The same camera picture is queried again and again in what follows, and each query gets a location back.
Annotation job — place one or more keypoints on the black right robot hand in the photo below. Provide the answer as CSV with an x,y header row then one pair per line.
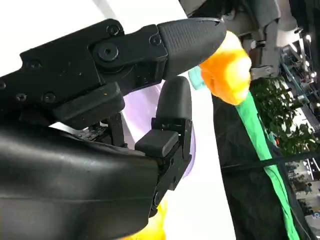
x,y
70,175

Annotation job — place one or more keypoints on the lilac plate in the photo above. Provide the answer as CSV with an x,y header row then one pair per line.
x,y
140,112

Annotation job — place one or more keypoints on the pale green mug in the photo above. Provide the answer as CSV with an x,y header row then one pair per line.
x,y
196,80

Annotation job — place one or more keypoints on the black table skirt cloth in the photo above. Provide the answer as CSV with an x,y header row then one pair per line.
x,y
240,190

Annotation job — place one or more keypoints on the green cloth strip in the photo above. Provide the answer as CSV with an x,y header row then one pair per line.
x,y
252,125

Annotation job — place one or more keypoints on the green leafy plant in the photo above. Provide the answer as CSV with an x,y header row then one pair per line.
x,y
275,112

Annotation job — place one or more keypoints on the grey workshop machine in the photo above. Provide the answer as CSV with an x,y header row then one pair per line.
x,y
250,20

